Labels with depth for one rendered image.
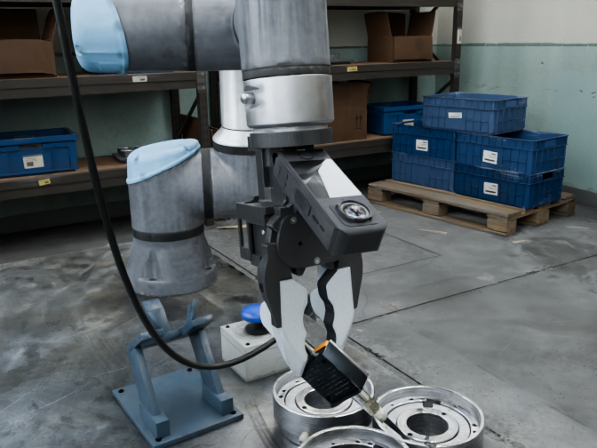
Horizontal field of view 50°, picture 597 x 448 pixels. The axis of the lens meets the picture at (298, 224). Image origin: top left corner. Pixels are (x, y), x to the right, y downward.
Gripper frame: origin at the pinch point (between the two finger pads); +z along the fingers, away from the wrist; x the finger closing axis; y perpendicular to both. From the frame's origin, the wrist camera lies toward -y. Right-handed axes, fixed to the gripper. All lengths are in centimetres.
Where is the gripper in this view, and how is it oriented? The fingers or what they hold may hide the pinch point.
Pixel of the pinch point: (319, 359)
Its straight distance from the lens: 57.7
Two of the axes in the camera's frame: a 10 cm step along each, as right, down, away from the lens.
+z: 0.7, 9.8, 1.6
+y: -4.9, -1.0, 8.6
